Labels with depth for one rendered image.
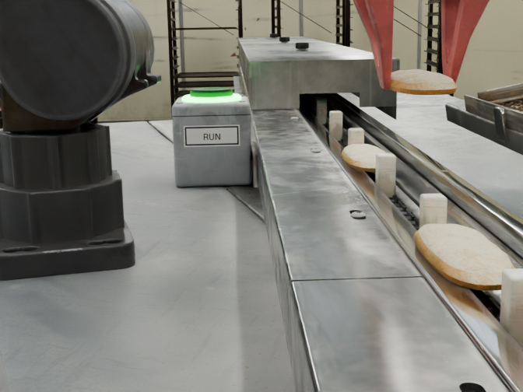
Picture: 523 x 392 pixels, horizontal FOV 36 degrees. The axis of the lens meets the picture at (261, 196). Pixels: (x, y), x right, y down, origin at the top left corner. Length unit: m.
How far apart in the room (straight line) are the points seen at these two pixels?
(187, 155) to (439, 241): 0.36
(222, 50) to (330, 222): 7.10
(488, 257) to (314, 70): 0.61
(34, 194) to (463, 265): 0.26
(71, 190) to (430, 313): 0.27
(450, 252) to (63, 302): 0.21
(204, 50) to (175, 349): 7.16
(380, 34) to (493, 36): 7.42
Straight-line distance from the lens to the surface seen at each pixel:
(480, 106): 0.69
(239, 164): 0.72
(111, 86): 0.48
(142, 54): 0.53
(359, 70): 0.97
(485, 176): 0.78
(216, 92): 0.73
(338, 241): 0.39
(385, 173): 0.59
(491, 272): 0.37
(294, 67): 0.96
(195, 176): 0.72
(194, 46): 7.52
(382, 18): 0.49
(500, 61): 7.94
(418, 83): 0.47
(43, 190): 0.51
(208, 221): 0.61
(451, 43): 0.53
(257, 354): 0.37
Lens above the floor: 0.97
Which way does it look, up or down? 12 degrees down
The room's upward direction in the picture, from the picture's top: 1 degrees counter-clockwise
